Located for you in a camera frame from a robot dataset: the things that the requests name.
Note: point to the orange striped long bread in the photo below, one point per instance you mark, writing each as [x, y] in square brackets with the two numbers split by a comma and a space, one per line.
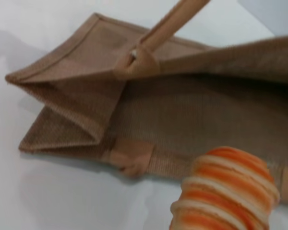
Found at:
[225, 191]

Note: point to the brown jute tote bag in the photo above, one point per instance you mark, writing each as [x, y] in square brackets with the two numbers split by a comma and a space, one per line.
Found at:
[182, 107]

